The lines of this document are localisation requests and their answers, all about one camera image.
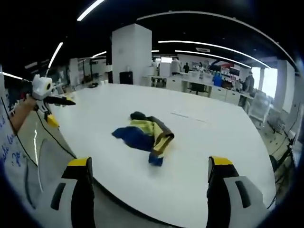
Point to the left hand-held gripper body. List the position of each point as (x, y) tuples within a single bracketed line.
[(40, 88)]

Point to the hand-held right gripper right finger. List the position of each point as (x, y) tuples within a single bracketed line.
[(221, 204)]

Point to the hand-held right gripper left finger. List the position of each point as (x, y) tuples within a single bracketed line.
[(83, 204)]

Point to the blue yellow brown garment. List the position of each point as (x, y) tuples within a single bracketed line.
[(142, 137)]

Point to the ceiling light strip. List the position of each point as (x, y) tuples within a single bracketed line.
[(206, 47), (89, 10), (55, 55), (211, 57)]

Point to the person's white printed shirt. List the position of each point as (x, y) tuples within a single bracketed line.
[(10, 147)]

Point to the black cabinet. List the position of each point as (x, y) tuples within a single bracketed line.
[(126, 78)]

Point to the white square pillar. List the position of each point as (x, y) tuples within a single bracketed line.
[(131, 52)]

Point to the white low cabinet row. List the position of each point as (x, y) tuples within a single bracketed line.
[(213, 91)]

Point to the black office chair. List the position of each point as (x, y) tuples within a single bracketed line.
[(197, 88)]

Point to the blue bag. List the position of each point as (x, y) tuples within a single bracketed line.
[(217, 79)]

